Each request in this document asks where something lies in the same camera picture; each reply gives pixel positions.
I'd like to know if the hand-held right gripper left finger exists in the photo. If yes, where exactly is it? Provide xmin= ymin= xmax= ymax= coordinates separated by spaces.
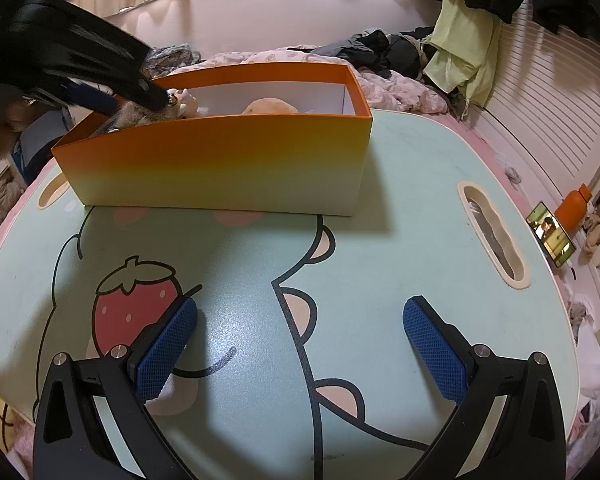
xmin=32 ymin=296 xmax=199 ymax=480

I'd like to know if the peach plush toy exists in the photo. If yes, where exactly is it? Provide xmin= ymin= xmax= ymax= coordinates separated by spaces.
xmin=242 ymin=97 xmax=301 ymax=116

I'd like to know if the pile of dark clothes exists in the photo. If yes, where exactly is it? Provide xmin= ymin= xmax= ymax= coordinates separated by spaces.
xmin=315 ymin=27 xmax=438 ymax=81

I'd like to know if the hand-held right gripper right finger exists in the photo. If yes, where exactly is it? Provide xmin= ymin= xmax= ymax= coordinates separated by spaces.
xmin=402 ymin=295 xmax=567 ymax=480

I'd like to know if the orange gradient cardboard box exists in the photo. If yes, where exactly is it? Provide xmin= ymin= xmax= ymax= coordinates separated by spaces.
xmin=51 ymin=62 xmax=373 ymax=217

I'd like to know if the white slatted door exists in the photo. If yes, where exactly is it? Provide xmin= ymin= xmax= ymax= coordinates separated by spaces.
xmin=480 ymin=0 xmax=600 ymax=211

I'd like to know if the grey fluffy pom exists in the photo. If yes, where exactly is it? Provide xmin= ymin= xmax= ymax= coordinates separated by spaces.
xmin=112 ymin=102 xmax=173 ymax=128

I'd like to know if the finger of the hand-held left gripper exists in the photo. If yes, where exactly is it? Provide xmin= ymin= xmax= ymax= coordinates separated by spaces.
xmin=30 ymin=82 xmax=121 ymax=113
xmin=100 ymin=67 xmax=170 ymax=111

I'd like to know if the orange bottle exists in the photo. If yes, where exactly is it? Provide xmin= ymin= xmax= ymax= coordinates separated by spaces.
xmin=554 ymin=183 xmax=593 ymax=236

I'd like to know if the small white figurine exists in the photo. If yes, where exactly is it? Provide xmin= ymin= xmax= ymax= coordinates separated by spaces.
xmin=167 ymin=87 xmax=201 ymax=118

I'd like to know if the smartphone with lit screen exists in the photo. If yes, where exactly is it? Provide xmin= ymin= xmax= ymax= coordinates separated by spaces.
xmin=526 ymin=201 xmax=577 ymax=267

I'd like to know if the grey patterned cloth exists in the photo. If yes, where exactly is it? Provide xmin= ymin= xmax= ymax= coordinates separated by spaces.
xmin=142 ymin=44 xmax=203 ymax=78

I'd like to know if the beige crumpled cloth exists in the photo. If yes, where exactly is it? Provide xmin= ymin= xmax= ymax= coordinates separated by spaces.
xmin=580 ymin=201 xmax=600 ymax=261

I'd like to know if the white padded headboard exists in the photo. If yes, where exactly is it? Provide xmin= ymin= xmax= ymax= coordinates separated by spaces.
xmin=100 ymin=0 xmax=446 ymax=58

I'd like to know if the light green cloth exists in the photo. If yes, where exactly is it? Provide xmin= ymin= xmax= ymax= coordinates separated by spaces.
xmin=422 ymin=0 xmax=503 ymax=121

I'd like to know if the pink floral quilt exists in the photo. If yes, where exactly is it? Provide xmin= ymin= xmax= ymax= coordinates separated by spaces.
xmin=145 ymin=45 xmax=453 ymax=115

